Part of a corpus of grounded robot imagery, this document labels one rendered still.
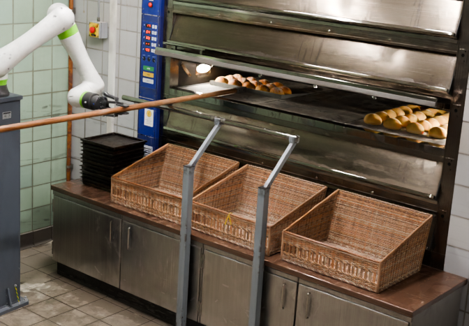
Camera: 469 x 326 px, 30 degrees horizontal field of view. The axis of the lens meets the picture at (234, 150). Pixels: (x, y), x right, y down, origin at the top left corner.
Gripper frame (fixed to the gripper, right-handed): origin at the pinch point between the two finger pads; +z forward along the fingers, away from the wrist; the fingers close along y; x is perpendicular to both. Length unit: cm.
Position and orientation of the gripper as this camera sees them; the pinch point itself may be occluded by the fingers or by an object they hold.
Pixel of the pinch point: (122, 109)
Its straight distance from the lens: 454.7
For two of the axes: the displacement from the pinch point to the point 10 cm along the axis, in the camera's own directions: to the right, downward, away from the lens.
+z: 7.8, 2.1, -5.9
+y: -0.7, 9.7, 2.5
